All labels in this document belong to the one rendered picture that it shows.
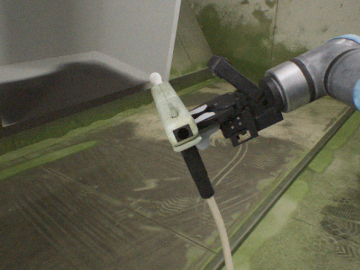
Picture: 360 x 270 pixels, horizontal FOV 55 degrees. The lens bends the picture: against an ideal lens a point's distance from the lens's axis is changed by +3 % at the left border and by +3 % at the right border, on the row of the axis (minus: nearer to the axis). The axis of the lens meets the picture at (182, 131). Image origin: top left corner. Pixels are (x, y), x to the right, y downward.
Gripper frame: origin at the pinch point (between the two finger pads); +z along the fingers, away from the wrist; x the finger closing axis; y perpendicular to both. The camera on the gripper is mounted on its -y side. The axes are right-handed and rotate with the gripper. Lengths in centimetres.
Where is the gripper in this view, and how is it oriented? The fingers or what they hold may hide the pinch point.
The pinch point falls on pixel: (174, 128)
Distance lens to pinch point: 62.9
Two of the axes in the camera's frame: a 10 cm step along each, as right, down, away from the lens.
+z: -9.1, 4.2, -0.2
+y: 3.9, 8.5, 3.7
